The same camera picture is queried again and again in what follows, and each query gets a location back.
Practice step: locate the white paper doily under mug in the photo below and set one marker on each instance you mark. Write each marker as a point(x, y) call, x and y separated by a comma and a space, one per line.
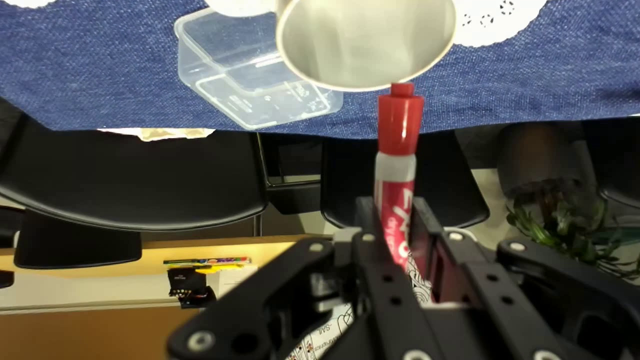
point(501, 21)

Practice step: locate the red white marker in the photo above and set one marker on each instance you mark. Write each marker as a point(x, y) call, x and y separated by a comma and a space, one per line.
point(399, 146)

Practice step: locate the wooden desk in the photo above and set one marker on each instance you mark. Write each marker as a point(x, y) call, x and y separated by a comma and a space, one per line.
point(80, 320)

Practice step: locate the grey ceramic mug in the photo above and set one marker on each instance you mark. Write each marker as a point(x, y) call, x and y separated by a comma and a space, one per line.
point(367, 41)

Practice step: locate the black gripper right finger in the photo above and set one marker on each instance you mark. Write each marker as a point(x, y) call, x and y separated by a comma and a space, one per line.
point(520, 300)

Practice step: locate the blue denim tablecloth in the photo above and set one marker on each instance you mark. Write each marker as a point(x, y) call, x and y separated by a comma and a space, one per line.
point(86, 67)

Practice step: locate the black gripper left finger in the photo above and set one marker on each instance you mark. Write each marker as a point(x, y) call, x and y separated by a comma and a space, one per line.
point(386, 307)

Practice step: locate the clear plastic container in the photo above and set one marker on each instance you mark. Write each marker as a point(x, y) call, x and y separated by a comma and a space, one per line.
point(241, 73)

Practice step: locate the black curved chair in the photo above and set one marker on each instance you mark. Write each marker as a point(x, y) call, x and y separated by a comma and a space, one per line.
point(133, 180)

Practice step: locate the green potted plant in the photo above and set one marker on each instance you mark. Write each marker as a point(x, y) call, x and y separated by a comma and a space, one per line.
point(566, 212)

